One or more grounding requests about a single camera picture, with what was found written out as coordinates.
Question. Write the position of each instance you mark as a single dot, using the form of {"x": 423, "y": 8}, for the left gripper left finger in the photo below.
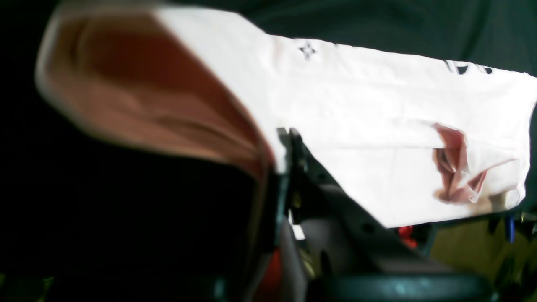
{"x": 259, "y": 272}

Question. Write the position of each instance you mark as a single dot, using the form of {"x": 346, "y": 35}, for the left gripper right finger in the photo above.
{"x": 353, "y": 257}

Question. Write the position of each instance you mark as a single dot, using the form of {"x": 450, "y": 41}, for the pink T-shirt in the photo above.
{"x": 412, "y": 139}

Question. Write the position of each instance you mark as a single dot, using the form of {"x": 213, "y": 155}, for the red black top clamp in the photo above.
{"x": 423, "y": 238}

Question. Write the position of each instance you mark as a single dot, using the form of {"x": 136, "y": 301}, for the black table cloth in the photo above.
{"x": 66, "y": 197}

